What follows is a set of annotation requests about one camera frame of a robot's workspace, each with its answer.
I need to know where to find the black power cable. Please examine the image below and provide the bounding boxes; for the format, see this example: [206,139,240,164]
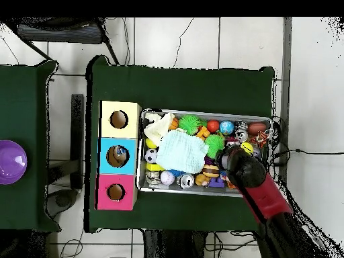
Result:
[271,148,344,160]

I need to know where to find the white toy baseball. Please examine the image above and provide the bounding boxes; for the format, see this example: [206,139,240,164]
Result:
[160,170,175,186]

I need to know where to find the wooden box with three holes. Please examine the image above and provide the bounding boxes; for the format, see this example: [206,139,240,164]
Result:
[94,100,142,211]

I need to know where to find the black and white soccer ball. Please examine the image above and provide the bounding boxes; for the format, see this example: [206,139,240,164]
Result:
[144,148,158,164]

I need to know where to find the yellow ball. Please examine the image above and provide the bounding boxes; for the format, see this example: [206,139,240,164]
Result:
[241,142,254,156]

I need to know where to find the purple bowl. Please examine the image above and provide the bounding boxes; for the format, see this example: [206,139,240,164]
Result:
[0,139,28,185]

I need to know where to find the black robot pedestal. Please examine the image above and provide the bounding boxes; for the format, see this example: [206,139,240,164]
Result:
[142,229,208,258]

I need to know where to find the dark green tablecloth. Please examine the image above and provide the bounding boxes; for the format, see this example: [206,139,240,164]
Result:
[0,60,61,233]
[85,54,275,233]

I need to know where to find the mint green cloth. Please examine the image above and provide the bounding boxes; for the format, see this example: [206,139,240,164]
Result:
[155,129,210,175]

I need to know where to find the silver mesh bin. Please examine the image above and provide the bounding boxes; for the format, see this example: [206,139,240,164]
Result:
[136,108,272,199]

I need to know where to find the crushed clear plastic bottle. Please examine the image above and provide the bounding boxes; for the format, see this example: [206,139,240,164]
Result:
[112,146,129,165]

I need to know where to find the green spiky rubber ball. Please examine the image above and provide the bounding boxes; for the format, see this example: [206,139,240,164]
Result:
[204,134,226,159]
[178,114,202,136]

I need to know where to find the black chair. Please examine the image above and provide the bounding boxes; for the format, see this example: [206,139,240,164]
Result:
[5,17,120,65]

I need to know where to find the cream cloth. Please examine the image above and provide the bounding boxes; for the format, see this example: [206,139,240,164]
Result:
[142,112,175,147]

